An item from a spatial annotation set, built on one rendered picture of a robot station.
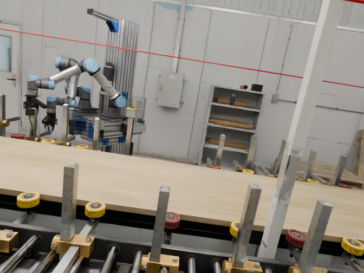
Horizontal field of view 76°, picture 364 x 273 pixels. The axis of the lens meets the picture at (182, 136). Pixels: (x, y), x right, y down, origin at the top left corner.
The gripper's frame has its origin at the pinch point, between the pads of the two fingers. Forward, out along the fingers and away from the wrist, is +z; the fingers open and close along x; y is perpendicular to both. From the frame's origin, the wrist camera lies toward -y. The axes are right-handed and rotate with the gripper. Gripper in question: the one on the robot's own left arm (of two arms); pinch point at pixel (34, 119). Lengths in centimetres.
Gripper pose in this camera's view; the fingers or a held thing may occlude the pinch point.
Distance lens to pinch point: 231.9
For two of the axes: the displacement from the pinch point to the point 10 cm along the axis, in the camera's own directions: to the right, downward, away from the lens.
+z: -1.5, 9.7, 2.1
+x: -0.1, 2.1, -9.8
